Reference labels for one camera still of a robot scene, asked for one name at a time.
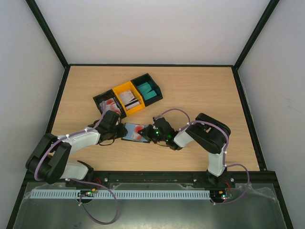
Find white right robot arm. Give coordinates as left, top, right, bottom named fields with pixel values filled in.
left=138, top=113, right=231, bottom=187

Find red and white card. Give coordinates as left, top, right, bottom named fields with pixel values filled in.
left=131, top=125, right=144, bottom=141

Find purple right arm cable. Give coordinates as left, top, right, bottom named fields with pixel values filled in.
left=154, top=108, right=250, bottom=206

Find white striped cards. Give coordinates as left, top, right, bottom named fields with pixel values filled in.
left=119, top=90, right=140, bottom=110

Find black right card bin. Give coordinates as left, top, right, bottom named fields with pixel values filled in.
left=131, top=73, right=163, bottom=106

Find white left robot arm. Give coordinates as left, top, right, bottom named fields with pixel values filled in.
left=25, top=111, right=128, bottom=184

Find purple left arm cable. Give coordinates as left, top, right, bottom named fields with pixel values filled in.
left=34, top=101, right=119, bottom=225

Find teal card stack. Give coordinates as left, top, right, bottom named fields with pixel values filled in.
left=137, top=82, right=157, bottom=101

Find black card bin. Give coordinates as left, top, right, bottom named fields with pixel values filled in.
left=131, top=73, right=163, bottom=106
left=93, top=89, right=127, bottom=119

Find yellow middle card bin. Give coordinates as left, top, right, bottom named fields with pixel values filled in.
left=113, top=81, right=145, bottom=116

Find black leather card holder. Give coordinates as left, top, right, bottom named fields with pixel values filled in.
left=121, top=123, right=150, bottom=143

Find grey slotted cable duct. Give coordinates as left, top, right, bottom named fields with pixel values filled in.
left=30, top=189, right=210, bottom=200

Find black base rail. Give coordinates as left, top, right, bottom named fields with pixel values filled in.
left=25, top=168, right=277, bottom=189

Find red and white cards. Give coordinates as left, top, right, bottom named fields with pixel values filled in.
left=100, top=98, right=122, bottom=115

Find black left card bin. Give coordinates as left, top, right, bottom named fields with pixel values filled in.
left=93, top=89, right=127, bottom=119

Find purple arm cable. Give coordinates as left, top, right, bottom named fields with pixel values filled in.
left=154, top=108, right=250, bottom=206
left=34, top=101, right=119, bottom=225

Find black enclosure frame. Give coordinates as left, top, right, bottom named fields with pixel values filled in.
left=7, top=0, right=293, bottom=229

